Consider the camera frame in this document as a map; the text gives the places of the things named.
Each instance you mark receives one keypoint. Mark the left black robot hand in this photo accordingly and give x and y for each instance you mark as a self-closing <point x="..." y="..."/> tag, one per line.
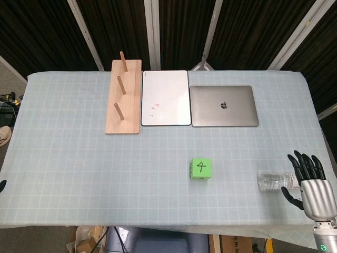
<point x="2" y="186"/>

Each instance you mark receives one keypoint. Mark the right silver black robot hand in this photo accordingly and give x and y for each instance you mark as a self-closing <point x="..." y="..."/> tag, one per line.
<point x="316" y="197"/>

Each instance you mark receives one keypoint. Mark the green cube with black numbers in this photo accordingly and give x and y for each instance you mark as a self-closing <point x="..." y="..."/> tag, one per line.
<point x="201" y="168"/>

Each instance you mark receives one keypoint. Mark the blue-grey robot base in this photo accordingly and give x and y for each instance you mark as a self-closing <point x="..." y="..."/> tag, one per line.
<point x="158" y="241"/>

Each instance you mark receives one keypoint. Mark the light blue grid tablecloth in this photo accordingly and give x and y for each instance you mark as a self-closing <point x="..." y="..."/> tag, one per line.
<point x="105" y="171"/>

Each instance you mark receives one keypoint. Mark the clear plastic water bottle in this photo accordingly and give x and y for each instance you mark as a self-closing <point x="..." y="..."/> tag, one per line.
<point x="271" y="181"/>

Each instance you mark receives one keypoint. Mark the brown cardboard box with print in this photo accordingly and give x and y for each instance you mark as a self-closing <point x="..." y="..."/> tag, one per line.
<point x="237" y="245"/>

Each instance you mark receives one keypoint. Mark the open cardboard box with scraps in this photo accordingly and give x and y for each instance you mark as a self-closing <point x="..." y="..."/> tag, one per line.
<point x="87" y="241"/>

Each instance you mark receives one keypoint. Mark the grey closed laptop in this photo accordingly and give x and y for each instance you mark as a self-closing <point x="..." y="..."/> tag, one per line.
<point x="223" y="113"/>

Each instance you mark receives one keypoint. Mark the wooden board with three pegs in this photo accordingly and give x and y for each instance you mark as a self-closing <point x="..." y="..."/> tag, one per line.
<point x="129" y="105"/>

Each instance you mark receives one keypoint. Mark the white tripod stand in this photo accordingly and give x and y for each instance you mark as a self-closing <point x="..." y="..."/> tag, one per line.
<point x="202" y="64"/>

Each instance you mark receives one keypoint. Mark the white tablet whiteboard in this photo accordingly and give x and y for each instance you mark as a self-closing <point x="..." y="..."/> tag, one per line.
<point x="166" y="97"/>

